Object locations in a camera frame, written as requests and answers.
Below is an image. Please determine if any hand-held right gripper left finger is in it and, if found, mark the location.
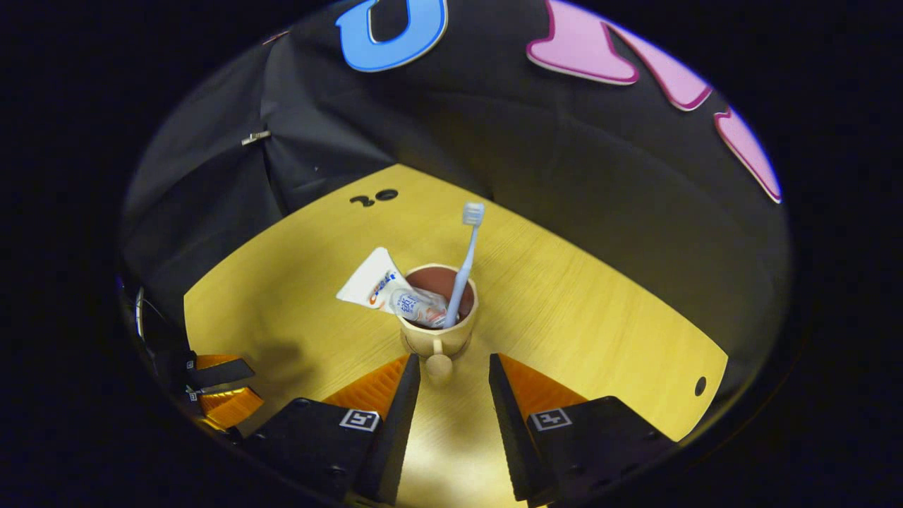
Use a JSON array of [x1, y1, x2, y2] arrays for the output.
[[240, 353, 422, 506]]

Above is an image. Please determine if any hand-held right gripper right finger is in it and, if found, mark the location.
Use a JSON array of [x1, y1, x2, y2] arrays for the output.
[[488, 353, 677, 507]]

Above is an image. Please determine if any beige cup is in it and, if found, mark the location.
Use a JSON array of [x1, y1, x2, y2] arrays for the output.
[[395, 263, 479, 385]]

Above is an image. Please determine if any white toothpaste tube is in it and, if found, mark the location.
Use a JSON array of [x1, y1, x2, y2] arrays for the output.
[[336, 247, 450, 329]]

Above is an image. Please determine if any white toothbrush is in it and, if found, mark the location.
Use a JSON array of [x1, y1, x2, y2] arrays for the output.
[[443, 202, 486, 329]]

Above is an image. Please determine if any yellow wooden desktop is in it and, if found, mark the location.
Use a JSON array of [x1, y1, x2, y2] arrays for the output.
[[183, 164, 729, 507]]

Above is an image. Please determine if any black backdrop cloth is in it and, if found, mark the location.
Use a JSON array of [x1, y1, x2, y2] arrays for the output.
[[120, 0, 789, 396]]

